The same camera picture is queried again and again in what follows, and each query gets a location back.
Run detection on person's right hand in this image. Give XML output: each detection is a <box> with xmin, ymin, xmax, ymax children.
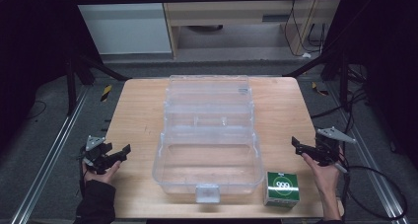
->
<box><xmin>301</xmin><ymin>146</ymin><xmax>345</xmax><ymax>196</ymax></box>

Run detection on person's left hand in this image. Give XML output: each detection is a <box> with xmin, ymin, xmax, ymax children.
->
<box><xmin>82</xmin><ymin>159</ymin><xmax>122</xmax><ymax>186</ymax></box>

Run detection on black hanging cables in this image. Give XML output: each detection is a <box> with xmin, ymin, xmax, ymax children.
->
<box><xmin>283</xmin><ymin>0</ymin><xmax>327</xmax><ymax>58</ymax></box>

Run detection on white cabinet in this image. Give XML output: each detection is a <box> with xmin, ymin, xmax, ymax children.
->
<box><xmin>69</xmin><ymin>0</ymin><xmax>174</xmax><ymax>56</ymax></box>

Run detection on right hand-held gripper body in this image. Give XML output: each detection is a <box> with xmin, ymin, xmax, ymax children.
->
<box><xmin>305</xmin><ymin>126</ymin><xmax>357</xmax><ymax>168</ymax></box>

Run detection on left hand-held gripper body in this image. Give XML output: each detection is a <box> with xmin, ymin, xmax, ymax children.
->
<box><xmin>79</xmin><ymin>135</ymin><xmax>113</xmax><ymax>175</ymax></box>

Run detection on green and white carton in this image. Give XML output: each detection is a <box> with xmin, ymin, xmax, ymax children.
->
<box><xmin>263</xmin><ymin>171</ymin><xmax>301</xmax><ymax>208</ymax></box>

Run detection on wooden desk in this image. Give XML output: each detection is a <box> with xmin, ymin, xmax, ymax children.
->
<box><xmin>104</xmin><ymin>76</ymin><xmax>325</xmax><ymax>220</ymax></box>

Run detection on aluminium floor rail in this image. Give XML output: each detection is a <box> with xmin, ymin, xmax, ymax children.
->
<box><xmin>328</xmin><ymin>82</ymin><xmax>412</xmax><ymax>224</ymax></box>
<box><xmin>10</xmin><ymin>85</ymin><xmax>91</xmax><ymax>224</ymax></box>

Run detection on yellow black striped tape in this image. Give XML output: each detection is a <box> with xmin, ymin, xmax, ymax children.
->
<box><xmin>100</xmin><ymin>84</ymin><xmax>113</xmax><ymax>103</ymax></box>
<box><xmin>311</xmin><ymin>81</ymin><xmax>329</xmax><ymax>97</ymax></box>

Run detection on black metal stand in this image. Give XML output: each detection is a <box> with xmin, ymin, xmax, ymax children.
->
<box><xmin>64</xmin><ymin>53</ymin><xmax>130</xmax><ymax>116</ymax></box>
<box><xmin>283</xmin><ymin>49</ymin><xmax>352</xmax><ymax>112</ymax></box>

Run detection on black cable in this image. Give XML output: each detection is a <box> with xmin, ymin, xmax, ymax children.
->
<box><xmin>340</xmin><ymin>158</ymin><xmax>408</xmax><ymax>221</ymax></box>

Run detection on clear plastic storage box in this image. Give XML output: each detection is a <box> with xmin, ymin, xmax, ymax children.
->
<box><xmin>151</xmin><ymin>74</ymin><xmax>265</xmax><ymax>204</ymax></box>

